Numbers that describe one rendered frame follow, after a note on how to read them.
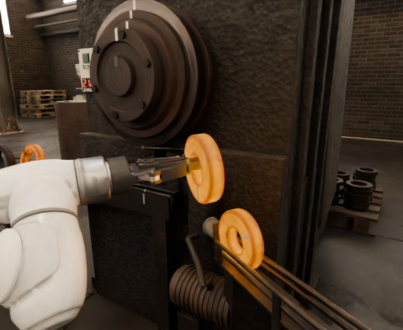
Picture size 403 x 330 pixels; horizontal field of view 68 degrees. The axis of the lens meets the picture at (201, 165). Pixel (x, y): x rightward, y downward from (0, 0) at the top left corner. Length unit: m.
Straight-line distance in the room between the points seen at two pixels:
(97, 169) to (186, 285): 0.51
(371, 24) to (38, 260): 6.81
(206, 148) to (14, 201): 0.35
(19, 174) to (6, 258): 0.16
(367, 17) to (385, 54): 0.77
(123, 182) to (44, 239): 0.18
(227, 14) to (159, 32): 0.23
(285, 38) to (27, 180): 0.76
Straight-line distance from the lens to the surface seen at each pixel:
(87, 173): 0.58
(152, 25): 0.99
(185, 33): 0.94
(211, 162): 0.60
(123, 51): 1.00
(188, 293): 0.95
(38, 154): 1.74
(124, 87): 0.97
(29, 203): 0.55
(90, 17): 1.47
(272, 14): 1.00
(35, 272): 0.48
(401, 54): 6.89
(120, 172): 0.59
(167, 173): 0.59
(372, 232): 2.62
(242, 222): 0.74
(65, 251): 0.50
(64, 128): 3.95
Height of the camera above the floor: 1.09
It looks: 15 degrees down
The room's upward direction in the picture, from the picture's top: straight up
